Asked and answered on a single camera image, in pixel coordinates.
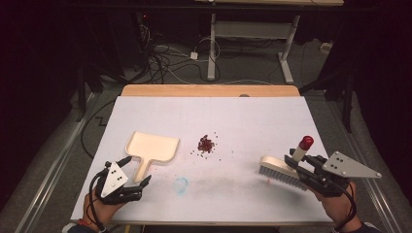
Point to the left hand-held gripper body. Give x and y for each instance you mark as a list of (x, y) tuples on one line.
[(113, 179)]

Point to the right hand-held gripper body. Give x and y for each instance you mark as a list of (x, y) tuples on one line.
[(346, 166)]

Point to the cream brush with red tip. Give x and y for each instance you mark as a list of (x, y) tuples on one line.
[(275, 163)]

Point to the cream dustpan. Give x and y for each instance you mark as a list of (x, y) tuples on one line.
[(152, 147)]

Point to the pile of red beans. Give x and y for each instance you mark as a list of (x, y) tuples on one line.
[(205, 145)]

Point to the person's left hand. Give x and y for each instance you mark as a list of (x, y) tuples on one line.
[(102, 212)]

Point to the person's right hand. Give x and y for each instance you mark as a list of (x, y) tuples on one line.
[(338, 207)]

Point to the red wristband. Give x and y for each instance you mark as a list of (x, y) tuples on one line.
[(85, 222)]

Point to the black stand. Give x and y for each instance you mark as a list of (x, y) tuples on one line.
[(81, 97), (348, 103)]

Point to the white table cover board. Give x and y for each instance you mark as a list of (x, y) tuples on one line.
[(243, 123)]

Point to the white power strip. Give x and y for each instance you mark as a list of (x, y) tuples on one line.
[(326, 48)]

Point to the white power adapter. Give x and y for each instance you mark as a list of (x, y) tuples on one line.
[(193, 55)]

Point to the metal floor rail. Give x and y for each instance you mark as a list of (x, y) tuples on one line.
[(372, 191), (55, 174)]

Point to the white desk frame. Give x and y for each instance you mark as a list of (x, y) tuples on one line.
[(252, 29)]

